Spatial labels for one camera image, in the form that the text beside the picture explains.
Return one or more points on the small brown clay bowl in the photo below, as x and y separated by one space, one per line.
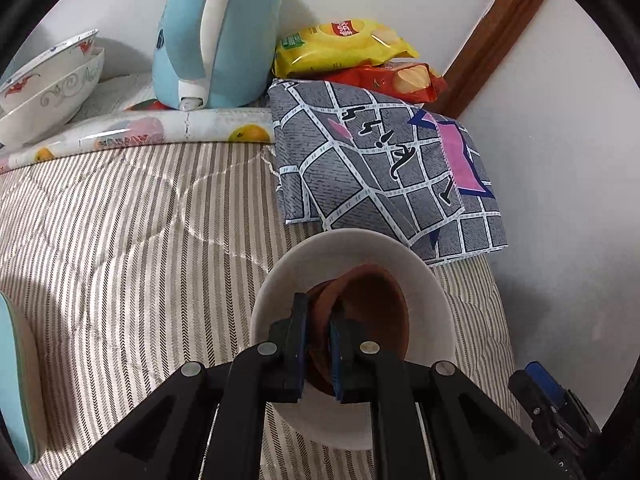
317 360

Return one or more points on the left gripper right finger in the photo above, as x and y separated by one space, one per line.
429 422

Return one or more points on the yellow chips bag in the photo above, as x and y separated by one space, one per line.
336 46

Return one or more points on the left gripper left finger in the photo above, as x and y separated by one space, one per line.
206 422

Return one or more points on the striped quilted table cover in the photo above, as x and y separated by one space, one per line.
129 263

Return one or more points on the white ceramic bowl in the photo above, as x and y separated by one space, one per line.
327 256

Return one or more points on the light blue electric kettle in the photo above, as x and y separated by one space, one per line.
214 53

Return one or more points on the brown wooden door frame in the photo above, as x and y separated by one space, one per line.
491 40

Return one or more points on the white bowl with grey scrolls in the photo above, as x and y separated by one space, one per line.
52 107

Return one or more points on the grey checked folded cloth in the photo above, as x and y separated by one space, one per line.
350 158

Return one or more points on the red snack bag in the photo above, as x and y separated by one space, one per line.
409 81

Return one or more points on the pink square plate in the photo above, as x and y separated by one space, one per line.
29 386

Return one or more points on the fruit print rolled mat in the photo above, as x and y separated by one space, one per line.
149 127

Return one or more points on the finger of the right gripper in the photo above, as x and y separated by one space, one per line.
545 381
538 407

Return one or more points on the white bowl with fish pattern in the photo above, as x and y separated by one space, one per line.
46 68

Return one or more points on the blue square plate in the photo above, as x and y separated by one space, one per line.
14 390

